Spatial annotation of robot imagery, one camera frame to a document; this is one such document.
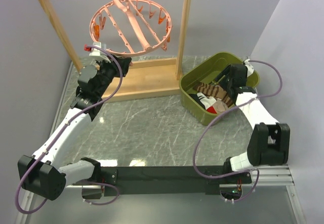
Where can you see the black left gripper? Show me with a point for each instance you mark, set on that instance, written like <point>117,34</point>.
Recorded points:
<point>124,63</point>

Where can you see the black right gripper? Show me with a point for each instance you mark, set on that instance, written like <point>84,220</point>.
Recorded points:
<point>226,72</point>

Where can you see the brown striped sock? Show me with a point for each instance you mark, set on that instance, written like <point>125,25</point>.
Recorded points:
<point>215,91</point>

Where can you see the pink round clip hanger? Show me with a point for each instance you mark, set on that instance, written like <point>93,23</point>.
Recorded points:
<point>133,12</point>

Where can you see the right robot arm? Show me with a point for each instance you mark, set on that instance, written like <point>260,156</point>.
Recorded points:
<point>269,142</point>

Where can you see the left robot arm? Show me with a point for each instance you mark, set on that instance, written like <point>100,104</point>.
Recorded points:
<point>42,173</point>

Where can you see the wooden hanger rack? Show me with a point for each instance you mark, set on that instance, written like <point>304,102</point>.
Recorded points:
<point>146,78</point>

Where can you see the beige sock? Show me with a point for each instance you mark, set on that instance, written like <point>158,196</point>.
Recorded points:
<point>220,106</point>

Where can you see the white black sock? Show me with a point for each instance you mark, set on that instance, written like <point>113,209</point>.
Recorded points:
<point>205,102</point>

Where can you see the green plastic bin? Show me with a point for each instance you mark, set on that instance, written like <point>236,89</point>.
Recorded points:
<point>210,79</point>

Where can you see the black base bar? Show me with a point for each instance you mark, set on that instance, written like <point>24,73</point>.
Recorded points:
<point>165,180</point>

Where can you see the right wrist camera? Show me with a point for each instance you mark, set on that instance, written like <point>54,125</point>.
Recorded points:
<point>250,68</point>

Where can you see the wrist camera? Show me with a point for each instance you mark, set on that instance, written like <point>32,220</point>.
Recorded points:
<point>98,52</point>
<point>250,68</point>

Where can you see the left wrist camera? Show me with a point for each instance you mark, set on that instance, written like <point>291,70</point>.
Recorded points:
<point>98,52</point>

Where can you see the aluminium rail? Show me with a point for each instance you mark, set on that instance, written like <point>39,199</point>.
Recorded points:
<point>275,176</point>

